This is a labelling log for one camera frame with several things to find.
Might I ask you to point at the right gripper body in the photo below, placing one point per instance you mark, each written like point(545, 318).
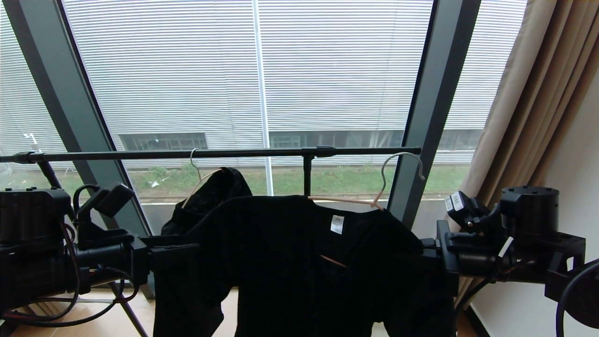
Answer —
point(472, 262)

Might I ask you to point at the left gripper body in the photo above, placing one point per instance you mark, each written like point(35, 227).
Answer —
point(121, 260)

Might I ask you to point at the pink clothes hanger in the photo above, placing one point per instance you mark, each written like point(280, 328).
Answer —
point(193, 161)
point(346, 201)

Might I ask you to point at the black garment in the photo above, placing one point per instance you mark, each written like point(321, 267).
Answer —
point(290, 281)

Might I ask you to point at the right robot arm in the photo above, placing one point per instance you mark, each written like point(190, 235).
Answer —
point(529, 210)

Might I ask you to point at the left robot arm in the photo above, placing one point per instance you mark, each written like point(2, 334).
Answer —
point(32, 220)

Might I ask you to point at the black clothes rack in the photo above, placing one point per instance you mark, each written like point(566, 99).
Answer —
point(187, 154)

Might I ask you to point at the beige curtain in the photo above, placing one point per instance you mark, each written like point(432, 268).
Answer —
point(538, 93)

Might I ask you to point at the window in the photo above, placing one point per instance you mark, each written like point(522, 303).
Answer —
point(187, 70)

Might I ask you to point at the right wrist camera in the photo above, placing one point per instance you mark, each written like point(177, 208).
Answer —
point(463, 210)

